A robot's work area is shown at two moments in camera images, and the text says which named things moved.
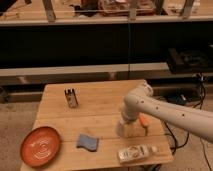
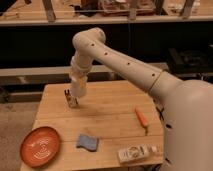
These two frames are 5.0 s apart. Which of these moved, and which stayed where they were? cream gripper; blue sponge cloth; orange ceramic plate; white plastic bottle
Moved: cream gripper
Stayed: white plastic bottle; orange ceramic plate; blue sponge cloth
